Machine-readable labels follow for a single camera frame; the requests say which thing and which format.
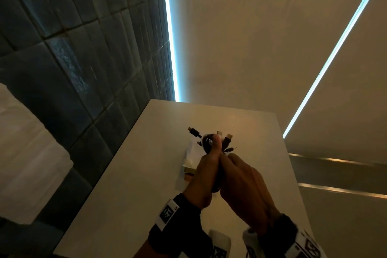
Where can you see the person's left forearm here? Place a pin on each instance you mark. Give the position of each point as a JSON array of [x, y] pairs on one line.
[[148, 251]]

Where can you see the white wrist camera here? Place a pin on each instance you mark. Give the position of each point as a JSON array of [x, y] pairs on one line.
[[219, 239], [251, 242]]

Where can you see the person's right hand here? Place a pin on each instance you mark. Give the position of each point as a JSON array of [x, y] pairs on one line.
[[245, 191]]

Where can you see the metal trim strip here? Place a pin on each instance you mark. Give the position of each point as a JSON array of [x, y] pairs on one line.
[[341, 190], [332, 159]]

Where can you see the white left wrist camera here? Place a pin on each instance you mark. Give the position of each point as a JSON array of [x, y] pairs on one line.
[[219, 239]]

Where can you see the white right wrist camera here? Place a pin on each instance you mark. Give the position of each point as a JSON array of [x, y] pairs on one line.
[[251, 242]]

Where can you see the black left wristband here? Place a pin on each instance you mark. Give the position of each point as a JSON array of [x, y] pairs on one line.
[[181, 230]]

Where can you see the white cushion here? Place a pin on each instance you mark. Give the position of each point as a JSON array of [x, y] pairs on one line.
[[30, 164]]

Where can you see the person's left hand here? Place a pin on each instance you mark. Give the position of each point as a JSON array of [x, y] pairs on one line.
[[202, 182]]

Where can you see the blue LED light strip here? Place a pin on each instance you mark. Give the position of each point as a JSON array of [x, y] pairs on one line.
[[170, 40], [332, 55]]

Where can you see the black wristband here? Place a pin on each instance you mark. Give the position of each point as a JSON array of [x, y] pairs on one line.
[[281, 236], [181, 230]]

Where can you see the black right wristband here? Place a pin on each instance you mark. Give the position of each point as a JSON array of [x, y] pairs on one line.
[[281, 236]]

